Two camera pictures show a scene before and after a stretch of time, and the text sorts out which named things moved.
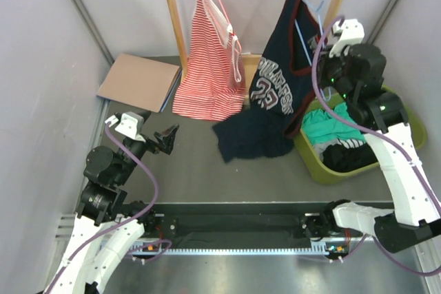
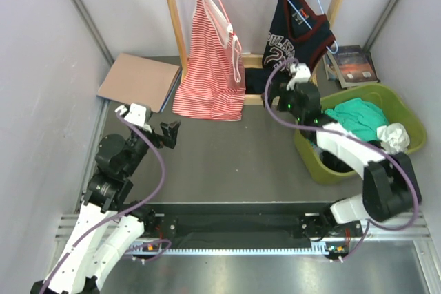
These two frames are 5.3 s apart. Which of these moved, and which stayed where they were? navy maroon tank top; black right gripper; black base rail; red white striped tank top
Moved: black right gripper; navy maroon tank top
Stayed: red white striped tank top; black base rail
